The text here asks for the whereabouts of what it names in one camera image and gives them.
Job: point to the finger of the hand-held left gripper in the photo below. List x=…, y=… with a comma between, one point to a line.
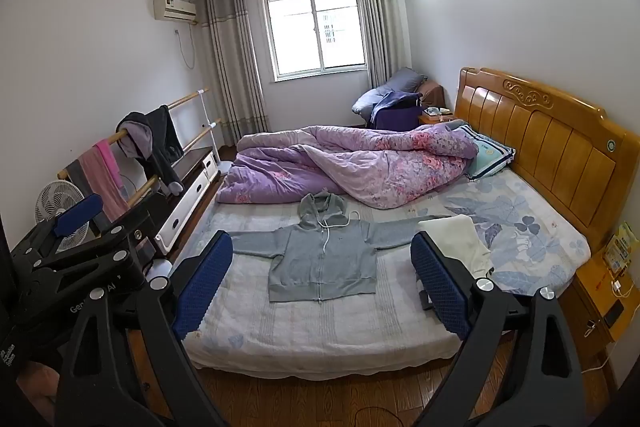
x=100, y=244
x=75, y=216

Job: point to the purple grey garment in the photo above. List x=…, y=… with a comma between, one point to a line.
x=132, y=137

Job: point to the small wooden nightstand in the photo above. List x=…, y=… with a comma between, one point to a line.
x=435, y=116

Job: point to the grey striped curtain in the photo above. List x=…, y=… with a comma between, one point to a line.
x=377, y=22
x=232, y=57

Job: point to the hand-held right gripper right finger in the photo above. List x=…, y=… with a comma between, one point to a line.
x=440, y=292

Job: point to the pink towel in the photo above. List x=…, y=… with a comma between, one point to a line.
x=107, y=172

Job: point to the cream folded garment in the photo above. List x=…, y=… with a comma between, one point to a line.
x=460, y=237

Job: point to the teal pillow with blue border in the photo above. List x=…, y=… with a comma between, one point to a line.
x=487, y=154

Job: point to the brown chair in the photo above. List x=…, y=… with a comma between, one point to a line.
x=432, y=94

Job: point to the white charger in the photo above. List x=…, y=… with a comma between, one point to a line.
x=622, y=287

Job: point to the white air conditioner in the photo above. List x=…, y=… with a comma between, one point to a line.
x=172, y=8

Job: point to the black hooded jacket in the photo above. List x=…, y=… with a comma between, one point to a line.
x=162, y=142

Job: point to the clothes drying rack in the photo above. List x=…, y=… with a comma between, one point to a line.
x=197, y=96

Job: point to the grey zip hoodie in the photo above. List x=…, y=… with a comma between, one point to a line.
x=320, y=257

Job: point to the white electric fan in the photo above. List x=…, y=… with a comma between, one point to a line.
x=57, y=204

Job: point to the purple floral quilt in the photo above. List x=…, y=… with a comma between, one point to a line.
x=370, y=162

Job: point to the purple pillow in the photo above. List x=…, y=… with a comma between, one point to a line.
x=395, y=87

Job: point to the window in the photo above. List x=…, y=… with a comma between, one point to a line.
x=315, y=32

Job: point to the wooden headboard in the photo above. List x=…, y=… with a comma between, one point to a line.
x=540, y=142

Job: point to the dark purple cloth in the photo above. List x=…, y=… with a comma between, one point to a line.
x=395, y=114

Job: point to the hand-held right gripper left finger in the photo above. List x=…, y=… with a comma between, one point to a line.
x=202, y=287

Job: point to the yellow packet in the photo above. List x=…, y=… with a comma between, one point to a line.
x=620, y=244

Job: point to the black phone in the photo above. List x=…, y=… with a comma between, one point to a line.
x=612, y=314

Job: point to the black and white cabinet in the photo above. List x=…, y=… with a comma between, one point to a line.
x=185, y=202

